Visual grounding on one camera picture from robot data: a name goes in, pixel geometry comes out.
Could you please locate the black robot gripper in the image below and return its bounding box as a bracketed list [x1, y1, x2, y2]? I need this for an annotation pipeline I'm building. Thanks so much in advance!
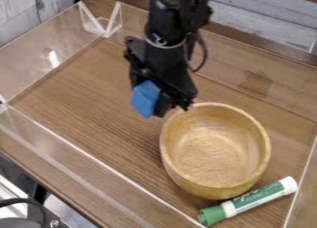
[125, 36, 198, 118]

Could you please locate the blue rectangular block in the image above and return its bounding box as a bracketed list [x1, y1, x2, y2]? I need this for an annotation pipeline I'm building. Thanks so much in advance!
[131, 80, 159, 119]

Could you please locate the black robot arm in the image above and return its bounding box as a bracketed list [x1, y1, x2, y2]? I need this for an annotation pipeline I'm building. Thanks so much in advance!
[125, 0, 213, 119]

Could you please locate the brown wooden bowl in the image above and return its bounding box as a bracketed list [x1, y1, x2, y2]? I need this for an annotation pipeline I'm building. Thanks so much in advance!
[159, 102, 272, 200]

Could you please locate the green white marker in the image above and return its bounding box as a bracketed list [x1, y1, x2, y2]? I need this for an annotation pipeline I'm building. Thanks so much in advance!
[198, 176, 299, 227]

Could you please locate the clear acrylic tray wall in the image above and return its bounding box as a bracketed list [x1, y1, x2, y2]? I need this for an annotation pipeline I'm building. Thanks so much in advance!
[0, 0, 317, 228]

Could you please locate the black cable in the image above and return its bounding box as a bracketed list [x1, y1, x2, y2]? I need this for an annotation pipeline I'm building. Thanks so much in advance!
[0, 197, 47, 228]

